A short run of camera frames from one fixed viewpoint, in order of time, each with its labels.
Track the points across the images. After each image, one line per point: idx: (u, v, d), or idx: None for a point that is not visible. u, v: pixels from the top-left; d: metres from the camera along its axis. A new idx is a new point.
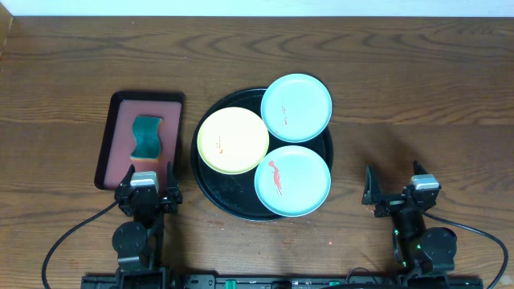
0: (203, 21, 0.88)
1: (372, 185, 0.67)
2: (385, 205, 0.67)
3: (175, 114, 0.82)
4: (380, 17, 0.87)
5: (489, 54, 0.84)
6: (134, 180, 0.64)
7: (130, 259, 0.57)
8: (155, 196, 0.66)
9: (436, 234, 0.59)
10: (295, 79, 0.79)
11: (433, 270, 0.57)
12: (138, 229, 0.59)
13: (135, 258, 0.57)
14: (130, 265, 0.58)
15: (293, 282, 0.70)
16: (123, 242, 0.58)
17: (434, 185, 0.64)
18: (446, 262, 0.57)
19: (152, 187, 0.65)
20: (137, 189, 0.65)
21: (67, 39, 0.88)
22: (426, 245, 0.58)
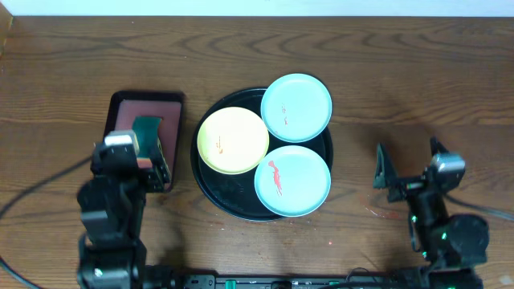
0: (203, 21, 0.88)
1: (385, 168, 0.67)
2: (400, 188, 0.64)
3: (176, 114, 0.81)
4: (381, 16, 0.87)
5: (490, 53, 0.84)
6: (110, 138, 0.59)
7: (95, 215, 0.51)
8: (132, 156, 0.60)
9: (465, 223, 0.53)
10: (295, 78, 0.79)
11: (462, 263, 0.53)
12: (109, 183, 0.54)
13: (100, 215, 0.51)
14: (95, 224, 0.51)
15: (293, 282, 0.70)
16: (89, 196, 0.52)
17: (459, 166, 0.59)
18: (478, 256, 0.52)
19: (128, 146, 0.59)
20: (112, 148, 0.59)
21: (67, 39, 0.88)
22: (455, 237, 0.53)
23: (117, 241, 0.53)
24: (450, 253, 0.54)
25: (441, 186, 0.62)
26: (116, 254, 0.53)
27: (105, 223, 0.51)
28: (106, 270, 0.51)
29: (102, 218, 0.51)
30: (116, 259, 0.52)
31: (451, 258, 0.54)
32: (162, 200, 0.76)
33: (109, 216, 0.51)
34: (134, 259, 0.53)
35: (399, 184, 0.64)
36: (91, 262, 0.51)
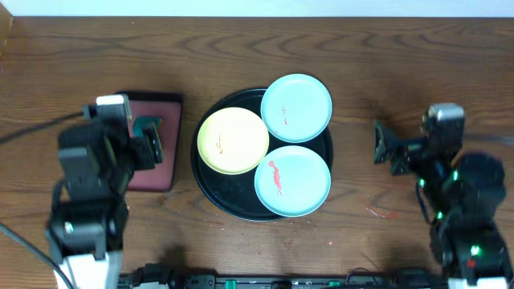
0: (203, 21, 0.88)
1: (383, 136, 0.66)
2: (402, 150, 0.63)
3: (175, 114, 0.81)
4: (381, 17, 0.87)
5: (489, 54, 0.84)
6: (100, 101, 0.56)
7: (76, 152, 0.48)
8: (123, 119, 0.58)
9: (475, 160, 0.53)
10: (296, 77, 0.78)
11: (479, 198, 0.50)
12: (95, 128, 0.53)
13: (80, 152, 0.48)
14: (74, 163, 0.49)
15: (293, 282, 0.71)
16: (73, 135, 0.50)
17: (457, 113, 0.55)
18: (490, 189, 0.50)
19: (120, 107, 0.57)
20: (101, 108, 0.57)
21: (67, 40, 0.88)
22: (466, 171, 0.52)
23: (93, 192, 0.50)
24: (463, 196, 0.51)
25: (441, 144, 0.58)
26: (89, 205, 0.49)
27: (83, 168, 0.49)
28: (76, 225, 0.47)
29: (83, 159, 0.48)
30: (91, 211, 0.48)
31: (463, 198, 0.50)
32: (162, 200, 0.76)
33: (89, 159, 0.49)
34: (110, 210, 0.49)
35: (401, 146, 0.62)
36: (62, 215, 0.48)
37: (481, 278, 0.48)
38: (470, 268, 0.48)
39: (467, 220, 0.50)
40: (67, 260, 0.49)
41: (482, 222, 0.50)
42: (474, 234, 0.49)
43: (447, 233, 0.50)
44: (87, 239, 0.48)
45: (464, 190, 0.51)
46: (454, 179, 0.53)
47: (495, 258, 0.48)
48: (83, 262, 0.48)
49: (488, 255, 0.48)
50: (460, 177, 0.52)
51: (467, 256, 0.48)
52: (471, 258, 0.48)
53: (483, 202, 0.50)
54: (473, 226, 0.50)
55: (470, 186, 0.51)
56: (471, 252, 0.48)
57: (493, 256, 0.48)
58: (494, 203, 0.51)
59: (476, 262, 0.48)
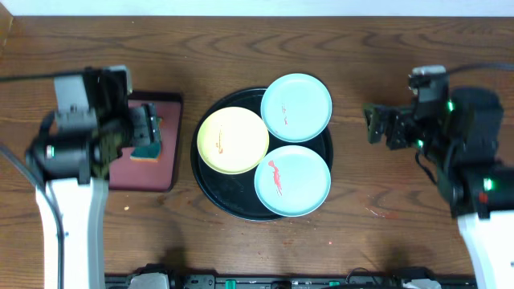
0: (203, 21, 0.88)
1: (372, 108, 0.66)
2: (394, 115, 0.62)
3: (175, 114, 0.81)
4: (381, 16, 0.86)
5: (490, 54, 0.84)
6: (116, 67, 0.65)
7: (71, 79, 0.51)
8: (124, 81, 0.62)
9: (464, 91, 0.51)
10: (295, 77, 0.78)
11: (475, 119, 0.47)
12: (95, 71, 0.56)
13: (76, 79, 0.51)
14: (70, 91, 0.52)
15: (293, 282, 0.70)
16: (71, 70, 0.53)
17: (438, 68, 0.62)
18: (492, 113, 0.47)
19: (124, 72, 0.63)
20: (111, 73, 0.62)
21: (67, 39, 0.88)
22: (459, 99, 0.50)
23: (84, 124, 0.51)
24: (462, 125, 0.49)
25: (430, 111, 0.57)
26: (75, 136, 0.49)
27: (78, 97, 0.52)
28: (59, 149, 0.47)
29: (78, 85, 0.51)
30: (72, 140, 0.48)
31: (463, 129, 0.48)
32: (162, 200, 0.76)
33: (84, 87, 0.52)
34: (91, 141, 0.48)
35: (393, 111, 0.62)
36: (46, 139, 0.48)
37: (493, 211, 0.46)
38: (481, 198, 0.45)
39: (469, 152, 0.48)
40: (51, 185, 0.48)
41: (487, 157, 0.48)
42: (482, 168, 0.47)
43: (453, 168, 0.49)
44: (70, 164, 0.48)
45: (463, 122, 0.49)
46: (450, 111, 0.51)
47: (507, 187, 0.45)
48: (69, 185, 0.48)
49: (505, 187, 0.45)
50: (457, 105, 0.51)
51: (477, 189, 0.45)
52: (483, 190, 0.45)
53: (479, 124, 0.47)
54: (478, 161, 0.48)
55: (468, 111, 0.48)
56: (484, 186, 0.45)
57: (507, 185, 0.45)
58: (495, 131, 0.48)
59: (490, 197, 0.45)
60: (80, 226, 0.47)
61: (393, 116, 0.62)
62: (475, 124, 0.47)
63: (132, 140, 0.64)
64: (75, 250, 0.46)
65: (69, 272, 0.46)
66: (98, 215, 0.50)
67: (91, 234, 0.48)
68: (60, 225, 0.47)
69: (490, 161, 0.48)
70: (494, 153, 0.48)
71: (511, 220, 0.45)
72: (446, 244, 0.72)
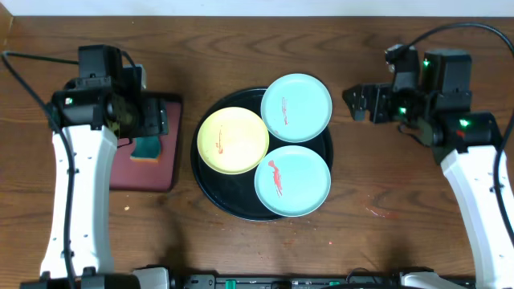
0: (203, 21, 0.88)
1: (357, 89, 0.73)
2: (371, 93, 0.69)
3: (175, 114, 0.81)
4: (381, 17, 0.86)
5: (489, 54, 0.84)
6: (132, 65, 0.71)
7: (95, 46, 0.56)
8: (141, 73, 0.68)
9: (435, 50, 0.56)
10: (295, 78, 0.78)
11: (447, 65, 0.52)
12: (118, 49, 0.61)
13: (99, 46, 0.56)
14: (91, 57, 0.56)
15: (293, 282, 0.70)
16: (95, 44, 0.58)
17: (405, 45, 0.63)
18: (462, 62, 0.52)
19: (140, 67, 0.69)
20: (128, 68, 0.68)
21: (67, 40, 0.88)
22: (432, 54, 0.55)
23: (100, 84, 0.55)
24: (438, 75, 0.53)
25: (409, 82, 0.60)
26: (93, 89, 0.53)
27: (99, 63, 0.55)
28: (79, 99, 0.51)
29: (100, 53, 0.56)
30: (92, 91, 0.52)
31: (440, 79, 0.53)
32: (162, 201, 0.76)
33: (106, 56, 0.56)
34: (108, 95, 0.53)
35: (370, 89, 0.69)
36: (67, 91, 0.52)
37: (471, 144, 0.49)
38: (459, 134, 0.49)
39: (448, 99, 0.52)
40: (67, 129, 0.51)
41: (465, 103, 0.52)
42: (456, 111, 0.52)
43: (432, 116, 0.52)
44: (87, 112, 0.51)
45: (438, 75, 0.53)
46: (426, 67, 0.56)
47: (480, 124, 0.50)
48: (82, 128, 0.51)
49: (479, 127, 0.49)
50: (430, 59, 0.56)
51: (454, 128, 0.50)
52: (459, 128, 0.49)
53: (450, 70, 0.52)
54: (456, 107, 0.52)
55: (441, 63, 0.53)
56: (460, 124, 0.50)
57: (480, 122, 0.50)
58: (467, 79, 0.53)
59: (467, 133, 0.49)
60: (91, 164, 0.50)
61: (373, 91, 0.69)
62: (449, 73, 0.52)
63: (141, 129, 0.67)
64: (84, 185, 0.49)
65: (79, 204, 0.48)
66: (107, 159, 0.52)
67: (99, 173, 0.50)
68: (72, 163, 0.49)
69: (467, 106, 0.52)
70: (470, 99, 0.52)
71: (486, 152, 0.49)
72: (446, 244, 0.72)
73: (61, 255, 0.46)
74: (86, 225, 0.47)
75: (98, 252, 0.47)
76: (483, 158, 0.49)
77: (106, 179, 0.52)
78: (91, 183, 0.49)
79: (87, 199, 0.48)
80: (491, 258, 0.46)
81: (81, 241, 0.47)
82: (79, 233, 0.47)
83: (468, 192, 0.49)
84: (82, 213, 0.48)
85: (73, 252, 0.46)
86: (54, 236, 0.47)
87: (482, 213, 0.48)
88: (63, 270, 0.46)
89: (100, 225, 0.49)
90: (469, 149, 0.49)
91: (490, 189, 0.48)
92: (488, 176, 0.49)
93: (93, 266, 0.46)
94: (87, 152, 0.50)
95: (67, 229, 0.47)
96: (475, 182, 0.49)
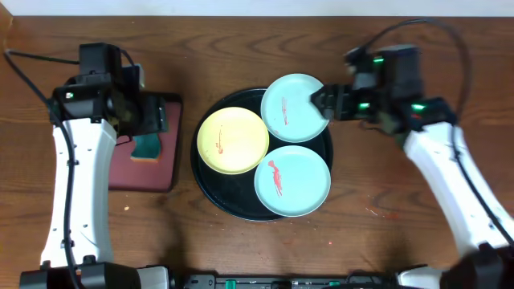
0: (203, 21, 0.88)
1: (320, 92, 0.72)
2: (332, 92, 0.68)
3: (175, 113, 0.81)
4: (381, 17, 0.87)
5: (490, 54, 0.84)
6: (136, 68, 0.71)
7: (95, 45, 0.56)
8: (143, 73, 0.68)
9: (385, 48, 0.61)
10: (295, 79, 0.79)
11: (398, 60, 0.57)
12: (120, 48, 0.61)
13: (99, 45, 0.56)
14: (90, 54, 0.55)
15: (293, 282, 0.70)
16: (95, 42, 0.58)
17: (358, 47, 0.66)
18: (409, 54, 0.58)
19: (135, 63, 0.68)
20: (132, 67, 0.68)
21: (67, 39, 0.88)
22: (382, 52, 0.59)
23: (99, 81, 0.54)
24: (391, 70, 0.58)
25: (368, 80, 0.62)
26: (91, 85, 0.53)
27: (98, 59, 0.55)
28: (79, 93, 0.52)
29: (100, 50, 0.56)
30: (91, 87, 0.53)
31: (394, 74, 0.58)
32: (162, 201, 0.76)
33: (106, 53, 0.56)
34: (106, 91, 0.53)
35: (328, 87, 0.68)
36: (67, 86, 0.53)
37: (426, 125, 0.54)
38: (415, 118, 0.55)
39: (401, 88, 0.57)
40: (68, 122, 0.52)
41: (418, 91, 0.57)
42: (410, 97, 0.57)
43: (393, 107, 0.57)
44: (86, 106, 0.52)
45: (389, 70, 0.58)
46: (378, 64, 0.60)
47: (433, 104, 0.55)
48: (83, 122, 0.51)
49: (432, 110, 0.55)
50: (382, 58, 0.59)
51: (410, 111, 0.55)
52: (417, 111, 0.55)
53: (400, 63, 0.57)
54: (410, 95, 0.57)
55: (393, 59, 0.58)
56: (417, 108, 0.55)
57: (432, 103, 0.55)
58: (417, 71, 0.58)
59: (423, 115, 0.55)
60: (90, 156, 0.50)
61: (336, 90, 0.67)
62: (401, 67, 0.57)
63: (141, 127, 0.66)
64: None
65: (79, 193, 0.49)
66: (106, 153, 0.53)
67: (99, 165, 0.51)
68: (72, 154, 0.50)
69: (419, 91, 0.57)
70: (422, 87, 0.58)
71: (442, 128, 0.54)
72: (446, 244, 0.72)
73: (61, 245, 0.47)
74: (85, 215, 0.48)
75: (98, 242, 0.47)
76: (439, 135, 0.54)
77: (104, 171, 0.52)
78: (90, 174, 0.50)
79: (87, 189, 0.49)
80: (463, 219, 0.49)
81: (80, 230, 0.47)
82: (79, 222, 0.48)
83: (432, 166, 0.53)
84: (82, 201, 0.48)
85: (73, 242, 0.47)
86: (54, 226, 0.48)
87: (445, 181, 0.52)
88: (63, 259, 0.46)
89: (99, 216, 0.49)
90: (427, 128, 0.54)
91: (450, 157, 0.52)
92: (446, 147, 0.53)
93: (93, 255, 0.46)
94: (87, 144, 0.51)
95: (67, 219, 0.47)
96: (435, 155, 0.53)
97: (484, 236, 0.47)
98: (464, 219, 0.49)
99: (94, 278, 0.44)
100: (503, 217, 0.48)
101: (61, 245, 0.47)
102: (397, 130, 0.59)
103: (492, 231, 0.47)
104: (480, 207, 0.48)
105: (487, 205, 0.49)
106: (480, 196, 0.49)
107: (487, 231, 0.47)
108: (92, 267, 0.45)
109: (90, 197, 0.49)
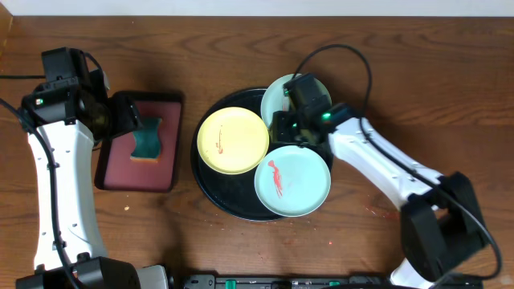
0: (202, 21, 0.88)
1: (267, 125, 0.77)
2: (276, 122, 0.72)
3: (175, 114, 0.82)
4: (381, 17, 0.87)
5: (490, 53, 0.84)
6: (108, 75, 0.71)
7: (58, 51, 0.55)
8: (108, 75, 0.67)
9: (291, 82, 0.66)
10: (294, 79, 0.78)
11: (298, 86, 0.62)
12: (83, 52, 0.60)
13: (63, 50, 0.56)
14: (54, 61, 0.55)
15: (293, 282, 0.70)
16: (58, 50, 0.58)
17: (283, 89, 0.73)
18: (306, 79, 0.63)
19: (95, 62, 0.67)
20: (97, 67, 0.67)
21: (67, 39, 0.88)
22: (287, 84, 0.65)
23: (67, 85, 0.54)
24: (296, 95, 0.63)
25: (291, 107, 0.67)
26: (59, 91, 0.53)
27: (61, 63, 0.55)
28: (48, 99, 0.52)
29: (63, 54, 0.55)
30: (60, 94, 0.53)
31: (300, 99, 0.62)
32: (162, 201, 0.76)
33: (70, 57, 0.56)
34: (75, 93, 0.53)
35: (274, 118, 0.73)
36: (34, 93, 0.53)
37: (338, 125, 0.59)
38: (328, 126, 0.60)
39: (311, 107, 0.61)
40: (42, 128, 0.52)
41: (324, 104, 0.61)
42: (320, 111, 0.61)
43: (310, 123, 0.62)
44: (58, 110, 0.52)
45: (295, 98, 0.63)
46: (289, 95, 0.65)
47: (339, 114, 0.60)
48: (57, 126, 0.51)
49: (338, 116, 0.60)
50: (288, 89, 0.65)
51: (323, 122, 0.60)
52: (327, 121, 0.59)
53: (300, 89, 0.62)
54: (321, 110, 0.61)
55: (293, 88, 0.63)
56: (325, 119, 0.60)
57: (337, 111, 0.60)
58: (317, 91, 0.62)
59: (333, 120, 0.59)
60: (69, 157, 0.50)
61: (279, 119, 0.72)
62: (303, 92, 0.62)
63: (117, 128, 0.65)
64: (66, 178, 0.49)
65: (62, 196, 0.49)
66: (85, 152, 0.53)
67: (79, 165, 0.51)
68: (51, 158, 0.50)
69: (328, 105, 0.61)
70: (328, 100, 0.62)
71: (350, 124, 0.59)
72: None
73: (54, 246, 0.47)
74: (72, 215, 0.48)
75: (89, 239, 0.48)
76: (349, 128, 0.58)
77: (87, 169, 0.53)
78: (71, 174, 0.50)
79: (70, 190, 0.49)
80: (390, 181, 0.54)
81: (70, 230, 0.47)
82: (68, 223, 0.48)
83: (350, 153, 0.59)
84: (67, 202, 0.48)
85: (65, 242, 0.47)
86: (43, 230, 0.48)
87: (367, 162, 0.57)
88: (57, 260, 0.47)
89: (88, 214, 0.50)
90: (336, 132, 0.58)
91: (361, 141, 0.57)
92: (356, 134, 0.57)
93: (87, 253, 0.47)
94: (64, 146, 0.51)
95: (55, 221, 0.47)
96: (350, 143, 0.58)
97: (409, 189, 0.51)
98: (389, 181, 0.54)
99: (91, 274, 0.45)
100: (418, 167, 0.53)
101: (53, 246, 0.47)
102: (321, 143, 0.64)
103: (414, 184, 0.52)
104: (397, 168, 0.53)
105: (404, 164, 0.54)
106: (395, 160, 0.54)
107: (409, 184, 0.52)
108: (87, 262, 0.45)
109: (73, 197, 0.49)
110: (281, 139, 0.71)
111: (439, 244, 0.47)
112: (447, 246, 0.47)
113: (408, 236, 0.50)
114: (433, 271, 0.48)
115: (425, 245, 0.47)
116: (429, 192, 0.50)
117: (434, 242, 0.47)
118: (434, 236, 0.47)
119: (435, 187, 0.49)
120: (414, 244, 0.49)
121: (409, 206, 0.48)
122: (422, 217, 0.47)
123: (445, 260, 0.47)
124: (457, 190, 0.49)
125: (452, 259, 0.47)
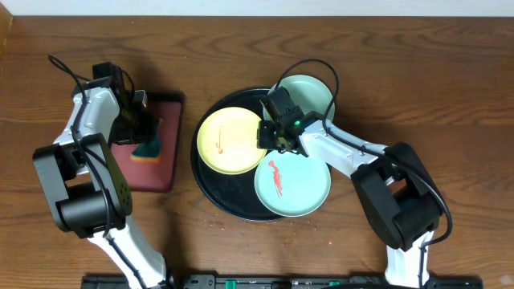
0: (202, 21, 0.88)
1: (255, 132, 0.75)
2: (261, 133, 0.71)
3: (175, 113, 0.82)
4: (380, 17, 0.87)
5: (490, 53, 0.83)
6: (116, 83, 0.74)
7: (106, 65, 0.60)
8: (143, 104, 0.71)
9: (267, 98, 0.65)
10: (321, 90, 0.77)
11: (274, 99, 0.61)
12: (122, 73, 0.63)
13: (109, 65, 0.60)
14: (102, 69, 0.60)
15: (293, 282, 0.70)
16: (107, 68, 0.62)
17: None
18: (279, 90, 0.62)
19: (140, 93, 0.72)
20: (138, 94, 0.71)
21: (66, 39, 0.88)
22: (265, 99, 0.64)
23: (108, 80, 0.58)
24: (272, 108, 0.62)
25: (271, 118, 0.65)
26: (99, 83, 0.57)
27: (104, 68, 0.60)
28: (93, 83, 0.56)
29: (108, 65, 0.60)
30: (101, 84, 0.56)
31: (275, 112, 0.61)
32: (162, 201, 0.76)
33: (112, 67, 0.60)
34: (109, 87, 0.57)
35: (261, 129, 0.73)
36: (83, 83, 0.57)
37: (307, 128, 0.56)
38: (297, 132, 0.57)
39: (284, 116, 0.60)
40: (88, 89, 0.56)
41: (298, 112, 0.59)
42: (294, 120, 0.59)
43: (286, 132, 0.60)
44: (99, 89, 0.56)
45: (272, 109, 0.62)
46: (267, 109, 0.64)
47: (309, 120, 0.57)
48: (94, 90, 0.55)
49: (306, 123, 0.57)
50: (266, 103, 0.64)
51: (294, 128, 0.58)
52: (299, 129, 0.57)
53: (275, 101, 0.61)
54: (295, 119, 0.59)
55: (269, 100, 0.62)
56: (297, 127, 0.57)
57: (308, 118, 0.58)
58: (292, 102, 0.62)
59: (302, 126, 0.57)
60: (99, 99, 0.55)
61: (264, 129, 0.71)
62: (277, 103, 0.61)
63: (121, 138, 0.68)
64: (92, 107, 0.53)
65: (87, 112, 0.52)
66: (110, 110, 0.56)
67: (104, 108, 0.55)
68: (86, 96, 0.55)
69: (300, 114, 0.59)
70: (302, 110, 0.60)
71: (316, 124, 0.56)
72: (448, 244, 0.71)
73: (67, 132, 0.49)
74: (89, 118, 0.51)
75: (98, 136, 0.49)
76: (316, 126, 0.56)
77: (107, 119, 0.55)
78: (95, 104, 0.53)
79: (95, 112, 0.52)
80: (348, 166, 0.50)
81: (83, 125, 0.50)
82: (85, 127, 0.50)
83: (317, 152, 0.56)
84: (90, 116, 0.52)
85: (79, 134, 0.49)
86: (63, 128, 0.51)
87: (329, 154, 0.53)
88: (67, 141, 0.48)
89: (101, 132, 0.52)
90: (305, 133, 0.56)
91: (323, 136, 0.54)
92: (321, 132, 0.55)
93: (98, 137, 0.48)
94: (96, 92, 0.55)
95: (77, 122, 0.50)
96: (314, 140, 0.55)
97: (359, 161, 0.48)
98: (346, 163, 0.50)
99: (95, 148, 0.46)
100: (368, 143, 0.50)
101: (68, 133, 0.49)
102: (297, 149, 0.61)
103: (363, 158, 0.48)
104: (350, 148, 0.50)
105: (356, 144, 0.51)
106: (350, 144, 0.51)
107: (360, 159, 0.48)
108: (89, 138, 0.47)
109: (94, 113, 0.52)
110: (263, 145, 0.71)
111: (393, 208, 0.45)
112: (402, 209, 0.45)
113: (366, 207, 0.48)
114: (394, 238, 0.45)
115: (377, 207, 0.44)
116: (377, 160, 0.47)
117: (389, 206, 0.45)
118: (384, 196, 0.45)
119: (382, 156, 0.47)
120: (372, 215, 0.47)
121: (358, 173, 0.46)
122: (372, 183, 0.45)
123: (401, 222, 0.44)
124: (402, 156, 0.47)
125: (410, 222, 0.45)
